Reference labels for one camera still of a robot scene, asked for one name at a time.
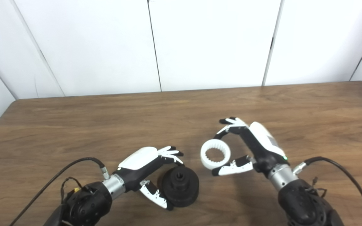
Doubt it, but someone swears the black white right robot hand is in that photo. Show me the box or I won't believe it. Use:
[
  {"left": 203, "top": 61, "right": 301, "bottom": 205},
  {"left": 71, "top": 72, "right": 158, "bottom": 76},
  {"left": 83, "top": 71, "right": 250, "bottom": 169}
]
[{"left": 212, "top": 117, "right": 289, "bottom": 177}]

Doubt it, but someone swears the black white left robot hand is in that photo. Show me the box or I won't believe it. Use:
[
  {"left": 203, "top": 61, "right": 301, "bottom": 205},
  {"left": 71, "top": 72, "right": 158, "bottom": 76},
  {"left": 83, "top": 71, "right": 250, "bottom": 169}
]
[{"left": 114, "top": 146, "right": 184, "bottom": 211}]

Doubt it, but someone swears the round black plastic part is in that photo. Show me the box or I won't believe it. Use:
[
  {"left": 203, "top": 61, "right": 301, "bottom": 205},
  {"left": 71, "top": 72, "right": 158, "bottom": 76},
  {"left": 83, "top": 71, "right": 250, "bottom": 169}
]
[{"left": 157, "top": 166, "right": 200, "bottom": 207}]

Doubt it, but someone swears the white toothed plastic ring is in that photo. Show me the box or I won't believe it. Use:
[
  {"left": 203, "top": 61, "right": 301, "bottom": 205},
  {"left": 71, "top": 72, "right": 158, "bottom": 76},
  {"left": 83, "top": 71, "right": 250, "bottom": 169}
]
[{"left": 200, "top": 139, "right": 231, "bottom": 170}]

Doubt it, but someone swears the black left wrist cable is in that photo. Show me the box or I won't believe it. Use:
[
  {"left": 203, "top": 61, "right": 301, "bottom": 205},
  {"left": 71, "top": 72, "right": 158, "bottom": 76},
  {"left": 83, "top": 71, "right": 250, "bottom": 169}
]
[{"left": 10, "top": 157, "right": 110, "bottom": 226}]

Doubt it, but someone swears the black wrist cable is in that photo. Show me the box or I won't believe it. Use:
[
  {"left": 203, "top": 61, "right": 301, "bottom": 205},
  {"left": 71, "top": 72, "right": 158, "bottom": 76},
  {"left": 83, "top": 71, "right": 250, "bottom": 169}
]
[
  {"left": 293, "top": 156, "right": 362, "bottom": 226},
  {"left": 10, "top": 157, "right": 110, "bottom": 226}
]

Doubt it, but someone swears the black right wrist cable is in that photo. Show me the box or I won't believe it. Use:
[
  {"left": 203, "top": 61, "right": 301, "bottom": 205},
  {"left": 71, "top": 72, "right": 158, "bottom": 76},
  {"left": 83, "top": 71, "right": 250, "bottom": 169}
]
[{"left": 293, "top": 156, "right": 362, "bottom": 226}]

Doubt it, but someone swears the thin black wire loop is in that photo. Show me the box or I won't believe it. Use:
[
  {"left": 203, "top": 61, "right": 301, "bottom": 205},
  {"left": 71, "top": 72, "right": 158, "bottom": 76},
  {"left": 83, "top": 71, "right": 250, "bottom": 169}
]
[{"left": 305, "top": 177, "right": 327, "bottom": 198}]

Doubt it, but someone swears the thin wire with yellow plug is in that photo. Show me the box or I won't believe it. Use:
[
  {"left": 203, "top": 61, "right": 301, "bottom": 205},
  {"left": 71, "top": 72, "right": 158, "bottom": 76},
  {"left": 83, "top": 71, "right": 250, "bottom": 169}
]
[{"left": 60, "top": 177, "right": 82, "bottom": 201}]

